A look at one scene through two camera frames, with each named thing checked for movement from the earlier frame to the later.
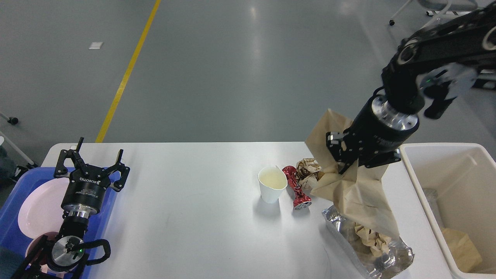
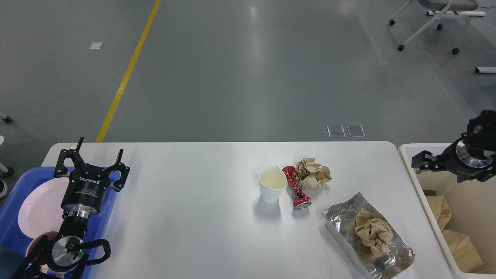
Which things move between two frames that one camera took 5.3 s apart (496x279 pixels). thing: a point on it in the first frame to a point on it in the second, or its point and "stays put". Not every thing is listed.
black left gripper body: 85,193 stays put
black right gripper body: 377,128 to 472,157
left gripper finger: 61,171 stays put
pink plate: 42,211 stays put
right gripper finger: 340,151 to 425,161
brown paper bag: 359,195 to 441,210
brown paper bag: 465,256 stays put
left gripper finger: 119,166 stays put
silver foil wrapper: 392,264 stays put
